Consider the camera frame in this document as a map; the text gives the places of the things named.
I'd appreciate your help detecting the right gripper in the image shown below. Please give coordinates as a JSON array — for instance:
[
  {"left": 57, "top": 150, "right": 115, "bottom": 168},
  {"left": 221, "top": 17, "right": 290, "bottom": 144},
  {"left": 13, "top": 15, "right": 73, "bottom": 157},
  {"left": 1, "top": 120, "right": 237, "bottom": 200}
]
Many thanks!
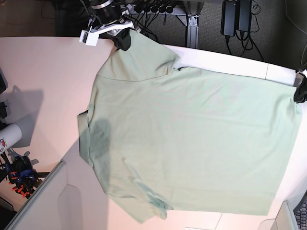
[{"left": 95, "top": 20, "right": 135, "bottom": 51}]

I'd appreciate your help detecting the black power strip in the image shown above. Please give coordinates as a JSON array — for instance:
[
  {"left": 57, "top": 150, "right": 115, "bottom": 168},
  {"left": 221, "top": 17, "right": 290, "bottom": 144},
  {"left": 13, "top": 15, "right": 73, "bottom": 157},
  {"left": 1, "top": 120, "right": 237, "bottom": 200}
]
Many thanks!
[{"left": 131, "top": 3, "right": 177, "bottom": 15}]

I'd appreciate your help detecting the blue orange clamp pile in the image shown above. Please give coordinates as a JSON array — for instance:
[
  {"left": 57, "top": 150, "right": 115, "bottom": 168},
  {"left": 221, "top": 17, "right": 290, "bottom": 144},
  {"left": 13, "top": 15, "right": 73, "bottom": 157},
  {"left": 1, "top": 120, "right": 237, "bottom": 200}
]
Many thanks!
[{"left": 0, "top": 152, "right": 39, "bottom": 199}]

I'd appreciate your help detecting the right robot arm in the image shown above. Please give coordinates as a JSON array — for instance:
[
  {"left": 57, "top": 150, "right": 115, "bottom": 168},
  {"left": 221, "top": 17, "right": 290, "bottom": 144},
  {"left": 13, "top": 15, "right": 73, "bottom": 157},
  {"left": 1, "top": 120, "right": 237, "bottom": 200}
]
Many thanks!
[{"left": 79, "top": 0, "right": 136, "bottom": 51}]

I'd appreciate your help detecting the black mesh chair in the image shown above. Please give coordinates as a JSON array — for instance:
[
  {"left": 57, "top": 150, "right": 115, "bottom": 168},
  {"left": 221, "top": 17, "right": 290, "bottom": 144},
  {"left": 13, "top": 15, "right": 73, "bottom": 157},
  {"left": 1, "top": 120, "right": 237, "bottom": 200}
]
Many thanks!
[{"left": 294, "top": 193, "right": 307, "bottom": 230}]

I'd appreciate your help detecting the aluminium table leg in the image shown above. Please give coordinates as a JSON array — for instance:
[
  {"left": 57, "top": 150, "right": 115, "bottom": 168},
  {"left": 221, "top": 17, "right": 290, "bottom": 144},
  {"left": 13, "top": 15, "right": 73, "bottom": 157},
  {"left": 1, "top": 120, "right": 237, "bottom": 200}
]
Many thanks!
[{"left": 187, "top": 15, "right": 199, "bottom": 49}]

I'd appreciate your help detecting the white cylinder with sticker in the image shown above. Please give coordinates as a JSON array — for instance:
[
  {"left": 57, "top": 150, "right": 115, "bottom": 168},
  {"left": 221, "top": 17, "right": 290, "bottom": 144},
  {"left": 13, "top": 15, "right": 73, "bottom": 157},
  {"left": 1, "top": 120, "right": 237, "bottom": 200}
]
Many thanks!
[{"left": 0, "top": 124, "right": 22, "bottom": 153}]

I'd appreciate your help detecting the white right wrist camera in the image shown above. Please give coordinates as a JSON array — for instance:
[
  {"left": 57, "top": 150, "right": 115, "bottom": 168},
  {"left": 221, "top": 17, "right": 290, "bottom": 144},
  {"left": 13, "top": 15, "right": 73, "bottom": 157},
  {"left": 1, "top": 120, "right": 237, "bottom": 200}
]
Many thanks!
[{"left": 79, "top": 30, "right": 99, "bottom": 46}]

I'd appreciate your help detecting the black power adapter brick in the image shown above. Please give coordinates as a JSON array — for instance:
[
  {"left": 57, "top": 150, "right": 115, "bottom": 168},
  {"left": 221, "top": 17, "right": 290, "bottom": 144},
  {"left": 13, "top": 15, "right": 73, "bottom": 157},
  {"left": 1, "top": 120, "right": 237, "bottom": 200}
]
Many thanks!
[{"left": 221, "top": 0, "right": 236, "bottom": 36}]

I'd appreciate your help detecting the light green T-shirt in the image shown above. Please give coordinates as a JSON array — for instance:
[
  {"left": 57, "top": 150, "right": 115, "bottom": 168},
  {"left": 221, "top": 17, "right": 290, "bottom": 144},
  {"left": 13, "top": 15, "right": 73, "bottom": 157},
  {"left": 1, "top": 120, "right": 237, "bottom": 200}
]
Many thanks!
[{"left": 78, "top": 31, "right": 302, "bottom": 223}]

